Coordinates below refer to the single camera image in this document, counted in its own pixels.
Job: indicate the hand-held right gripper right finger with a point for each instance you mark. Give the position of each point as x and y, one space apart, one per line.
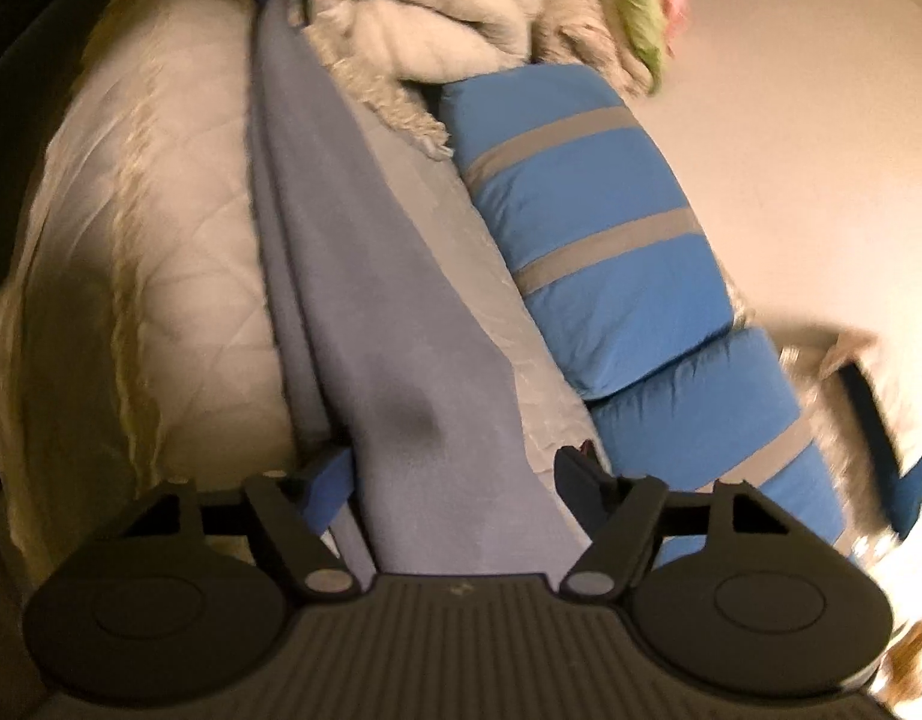
581 487

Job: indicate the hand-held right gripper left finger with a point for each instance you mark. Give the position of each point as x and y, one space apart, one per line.
327 491

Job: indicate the grey sweatpants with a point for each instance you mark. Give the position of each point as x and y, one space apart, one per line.
401 390

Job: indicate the white fluffy blanket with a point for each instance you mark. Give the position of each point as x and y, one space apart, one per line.
416 22

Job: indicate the blue pillow with grey stripes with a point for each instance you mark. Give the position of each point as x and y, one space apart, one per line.
693 405
581 240

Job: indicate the beige lace cloth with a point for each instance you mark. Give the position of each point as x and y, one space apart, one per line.
821 420

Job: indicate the beige shaggy blanket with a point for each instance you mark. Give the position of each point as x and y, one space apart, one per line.
581 45

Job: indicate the cream quilted bedspread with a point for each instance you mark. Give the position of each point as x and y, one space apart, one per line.
168 240

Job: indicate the pink floral cloth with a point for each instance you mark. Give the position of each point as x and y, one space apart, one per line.
855 341

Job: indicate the navy blue cloth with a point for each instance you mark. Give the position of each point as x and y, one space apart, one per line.
911 495

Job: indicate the brown teddy bear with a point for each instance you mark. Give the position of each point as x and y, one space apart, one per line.
915 652

